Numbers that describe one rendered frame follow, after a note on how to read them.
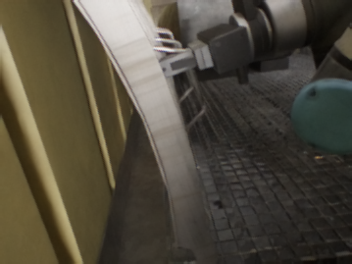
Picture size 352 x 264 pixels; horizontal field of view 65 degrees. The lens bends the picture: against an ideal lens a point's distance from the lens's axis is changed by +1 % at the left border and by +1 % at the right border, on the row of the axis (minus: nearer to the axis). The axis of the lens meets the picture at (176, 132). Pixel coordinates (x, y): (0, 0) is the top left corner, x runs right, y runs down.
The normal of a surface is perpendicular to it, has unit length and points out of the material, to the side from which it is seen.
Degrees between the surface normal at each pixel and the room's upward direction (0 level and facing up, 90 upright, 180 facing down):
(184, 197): 90
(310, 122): 95
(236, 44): 90
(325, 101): 95
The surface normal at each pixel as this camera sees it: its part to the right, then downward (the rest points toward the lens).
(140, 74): 0.07, 0.39
